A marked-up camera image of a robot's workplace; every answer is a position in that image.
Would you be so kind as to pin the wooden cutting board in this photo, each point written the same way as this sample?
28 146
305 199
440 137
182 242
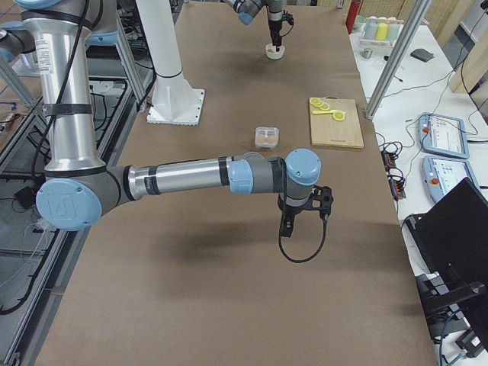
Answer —
325 131

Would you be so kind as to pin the lower blue teach pendant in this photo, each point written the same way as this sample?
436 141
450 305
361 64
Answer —
443 174

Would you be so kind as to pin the red bottle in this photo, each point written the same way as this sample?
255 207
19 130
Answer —
352 14

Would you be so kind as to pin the upper blue teach pendant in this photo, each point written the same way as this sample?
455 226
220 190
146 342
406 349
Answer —
443 135

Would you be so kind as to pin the orange black adapter box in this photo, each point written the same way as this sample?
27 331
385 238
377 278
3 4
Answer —
388 160
396 189

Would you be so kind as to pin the lemon slice beside knife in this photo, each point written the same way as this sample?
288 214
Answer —
338 115

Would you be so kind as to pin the blue teach pendant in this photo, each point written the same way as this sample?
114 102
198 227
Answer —
443 174
443 135

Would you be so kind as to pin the black monitor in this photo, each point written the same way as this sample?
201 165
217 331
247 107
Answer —
452 240

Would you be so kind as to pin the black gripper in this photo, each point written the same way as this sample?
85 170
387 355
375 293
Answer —
274 24
291 212

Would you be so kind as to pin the yellow plastic knife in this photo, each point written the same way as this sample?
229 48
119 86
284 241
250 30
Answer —
317 112

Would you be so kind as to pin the clear plastic egg carton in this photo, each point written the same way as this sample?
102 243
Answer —
266 131

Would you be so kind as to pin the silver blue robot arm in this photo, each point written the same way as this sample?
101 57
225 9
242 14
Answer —
248 10
80 188

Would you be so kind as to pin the aluminium frame post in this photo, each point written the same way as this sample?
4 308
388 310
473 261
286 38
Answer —
399 50

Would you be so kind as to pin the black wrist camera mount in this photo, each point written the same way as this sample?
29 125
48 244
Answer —
288 17
321 200

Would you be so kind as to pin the white tray with cups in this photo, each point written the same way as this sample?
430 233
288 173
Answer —
370 28

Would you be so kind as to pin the small metal cup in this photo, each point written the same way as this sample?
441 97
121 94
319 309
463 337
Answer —
366 53

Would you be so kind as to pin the dark grey pad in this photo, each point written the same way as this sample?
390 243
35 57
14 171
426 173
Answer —
422 55

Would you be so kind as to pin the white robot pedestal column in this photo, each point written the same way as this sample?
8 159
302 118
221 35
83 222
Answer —
174 101

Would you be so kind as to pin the yellow cup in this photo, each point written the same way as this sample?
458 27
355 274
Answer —
382 29

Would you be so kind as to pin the white ceramic bowl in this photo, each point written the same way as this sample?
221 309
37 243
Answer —
277 54

